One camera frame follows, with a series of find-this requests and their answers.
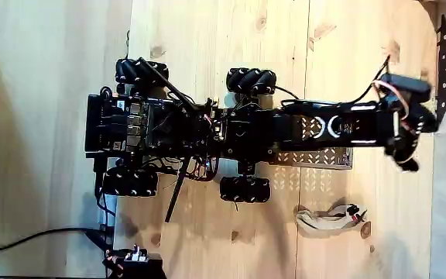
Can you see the grey white sock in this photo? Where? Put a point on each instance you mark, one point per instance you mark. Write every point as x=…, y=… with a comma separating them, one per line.
x=327, y=219

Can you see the black mecanum wheel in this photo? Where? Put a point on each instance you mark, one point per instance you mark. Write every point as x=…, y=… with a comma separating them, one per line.
x=130, y=182
x=251, y=80
x=141, y=71
x=245, y=190

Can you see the black antenna rod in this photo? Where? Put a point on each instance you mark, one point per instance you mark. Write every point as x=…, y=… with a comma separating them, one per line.
x=165, y=83
x=176, y=191

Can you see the black mobile base chassis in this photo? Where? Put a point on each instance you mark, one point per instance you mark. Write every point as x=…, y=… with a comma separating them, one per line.
x=130, y=124

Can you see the black oval camera box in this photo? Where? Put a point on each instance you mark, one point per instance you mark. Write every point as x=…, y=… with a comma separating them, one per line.
x=405, y=83

